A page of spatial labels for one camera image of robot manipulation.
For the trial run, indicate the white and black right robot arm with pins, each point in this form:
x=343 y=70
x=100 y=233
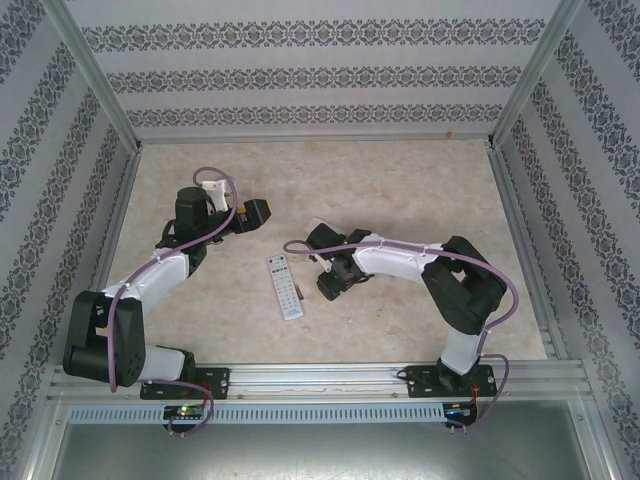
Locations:
x=395 y=260

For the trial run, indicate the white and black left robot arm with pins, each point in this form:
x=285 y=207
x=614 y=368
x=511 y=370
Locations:
x=150 y=277

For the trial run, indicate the long white remote control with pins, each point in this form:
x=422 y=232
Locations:
x=284 y=287

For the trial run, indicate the grey metal sheet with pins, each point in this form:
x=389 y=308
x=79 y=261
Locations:
x=320 y=455

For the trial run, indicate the circuit board with blue light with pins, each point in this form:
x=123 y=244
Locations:
x=457 y=410

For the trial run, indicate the circuit board with green light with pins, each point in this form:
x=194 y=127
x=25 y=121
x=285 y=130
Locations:
x=185 y=411

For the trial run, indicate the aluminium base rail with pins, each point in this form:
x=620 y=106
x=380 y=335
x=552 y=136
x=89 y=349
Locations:
x=320 y=382

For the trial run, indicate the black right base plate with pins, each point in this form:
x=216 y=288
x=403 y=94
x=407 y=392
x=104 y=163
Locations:
x=422 y=382

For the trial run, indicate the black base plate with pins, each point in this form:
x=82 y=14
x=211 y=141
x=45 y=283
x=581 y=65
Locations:
x=217 y=385
x=422 y=382

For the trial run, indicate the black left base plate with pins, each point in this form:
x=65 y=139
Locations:
x=217 y=385

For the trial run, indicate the aluminium frame post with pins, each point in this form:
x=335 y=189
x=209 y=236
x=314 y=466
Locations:
x=100 y=75
x=533 y=75

